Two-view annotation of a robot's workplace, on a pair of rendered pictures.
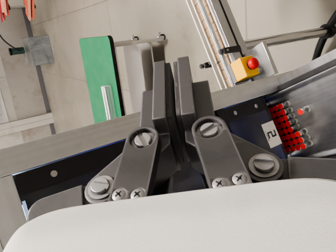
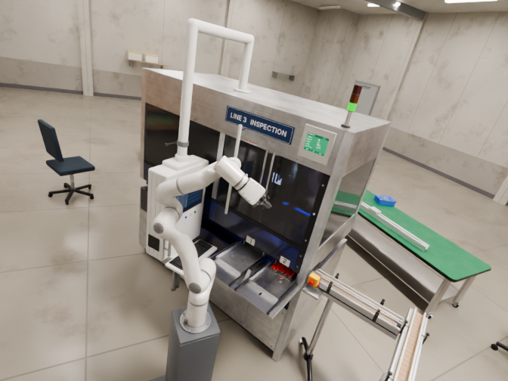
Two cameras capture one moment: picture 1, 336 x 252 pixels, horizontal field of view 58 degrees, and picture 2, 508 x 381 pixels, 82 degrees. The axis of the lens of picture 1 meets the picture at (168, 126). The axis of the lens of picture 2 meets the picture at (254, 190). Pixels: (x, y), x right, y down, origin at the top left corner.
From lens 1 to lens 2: 131 cm
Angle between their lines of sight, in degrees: 34
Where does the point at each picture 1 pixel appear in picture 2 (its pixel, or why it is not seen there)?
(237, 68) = (315, 276)
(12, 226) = (317, 165)
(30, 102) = not seen: outside the picture
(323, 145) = (265, 272)
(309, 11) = (328, 369)
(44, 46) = not seen: outside the picture
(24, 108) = not seen: outside the picture
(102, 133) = (324, 207)
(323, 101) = (276, 286)
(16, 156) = (334, 180)
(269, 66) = (307, 290)
